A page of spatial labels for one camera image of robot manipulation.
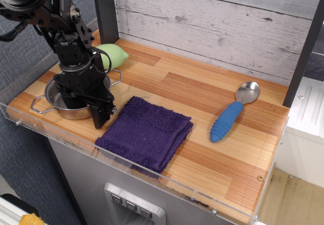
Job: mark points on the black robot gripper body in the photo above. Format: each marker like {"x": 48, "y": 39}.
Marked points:
{"x": 90, "y": 82}

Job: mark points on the left dark vertical post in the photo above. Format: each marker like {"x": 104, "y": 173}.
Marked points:
{"x": 107, "y": 21}

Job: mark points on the stainless steel pan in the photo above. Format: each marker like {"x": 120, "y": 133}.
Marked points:
{"x": 52, "y": 100}

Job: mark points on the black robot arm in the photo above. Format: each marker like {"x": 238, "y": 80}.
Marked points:
{"x": 60, "y": 23}

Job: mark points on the grey toy fridge cabinet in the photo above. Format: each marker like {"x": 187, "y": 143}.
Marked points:
{"x": 87, "y": 177}

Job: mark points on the dark vertical post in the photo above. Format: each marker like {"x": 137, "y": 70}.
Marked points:
{"x": 107, "y": 21}
{"x": 305, "y": 55}

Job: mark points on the silver dispenser button panel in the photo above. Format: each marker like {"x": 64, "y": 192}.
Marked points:
{"x": 128, "y": 208}

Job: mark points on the yellow object bottom left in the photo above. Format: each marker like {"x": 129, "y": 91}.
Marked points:
{"x": 31, "y": 219}

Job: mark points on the blue handled metal spoon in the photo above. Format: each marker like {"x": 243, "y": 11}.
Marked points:
{"x": 247, "y": 93}

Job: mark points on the right dark vertical post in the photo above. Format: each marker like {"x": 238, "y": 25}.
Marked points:
{"x": 305, "y": 55}

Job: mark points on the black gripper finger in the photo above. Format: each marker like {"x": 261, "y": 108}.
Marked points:
{"x": 100, "y": 114}
{"x": 74, "y": 101}

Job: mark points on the clear acrylic table guard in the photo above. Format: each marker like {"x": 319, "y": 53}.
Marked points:
{"x": 218, "y": 182}

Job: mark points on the green plastic lemon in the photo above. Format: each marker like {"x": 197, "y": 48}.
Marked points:
{"x": 116, "y": 54}

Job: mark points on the purple folded towel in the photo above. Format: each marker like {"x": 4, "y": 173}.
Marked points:
{"x": 146, "y": 134}

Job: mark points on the white toy sink unit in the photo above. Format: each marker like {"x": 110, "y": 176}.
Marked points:
{"x": 300, "y": 151}

